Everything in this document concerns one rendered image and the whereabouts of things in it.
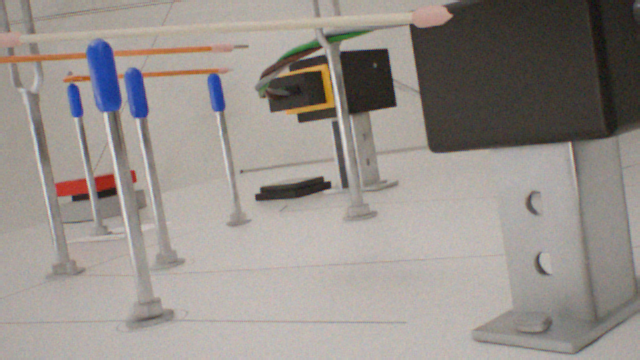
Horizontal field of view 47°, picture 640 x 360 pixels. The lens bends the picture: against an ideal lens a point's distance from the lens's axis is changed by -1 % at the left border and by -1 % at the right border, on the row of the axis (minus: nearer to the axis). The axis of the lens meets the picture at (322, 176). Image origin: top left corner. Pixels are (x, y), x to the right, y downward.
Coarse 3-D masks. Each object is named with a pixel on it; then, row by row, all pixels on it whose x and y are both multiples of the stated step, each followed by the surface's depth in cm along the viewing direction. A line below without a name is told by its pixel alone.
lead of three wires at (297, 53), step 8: (328, 32) 35; (336, 32) 35; (312, 40) 36; (328, 40) 35; (336, 40) 35; (296, 48) 36; (304, 48) 36; (312, 48) 36; (320, 48) 36; (288, 56) 37; (296, 56) 36; (304, 56) 36; (272, 64) 38; (280, 64) 37; (288, 64) 37; (264, 72) 38; (272, 72) 38; (280, 72) 38; (264, 80) 38; (256, 88) 40; (264, 88) 40; (280, 88) 43; (264, 96) 42; (272, 96) 42; (280, 96) 43
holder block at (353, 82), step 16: (384, 48) 49; (304, 64) 47; (320, 64) 46; (352, 64) 46; (368, 64) 47; (384, 64) 49; (352, 80) 46; (368, 80) 47; (384, 80) 49; (352, 96) 46; (368, 96) 47; (384, 96) 48; (304, 112) 47; (320, 112) 47; (352, 112) 46
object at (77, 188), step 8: (96, 176) 60; (104, 176) 60; (112, 176) 61; (56, 184) 61; (64, 184) 60; (72, 184) 60; (80, 184) 60; (96, 184) 59; (104, 184) 60; (112, 184) 61; (56, 192) 61; (64, 192) 61; (72, 192) 60; (80, 192) 60; (88, 192) 59; (104, 192) 61; (112, 192) 62; (72, 200) 62
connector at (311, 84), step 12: (312, 72) 44; (276, 84) 44; (288, 84) 44; (300, 84) 43; (312, 84) 43; (288, 96) 44; (300, 96) 43; (312, 96) 43; (324, 96) 44; (276, 108) 45; (288, 108) 44
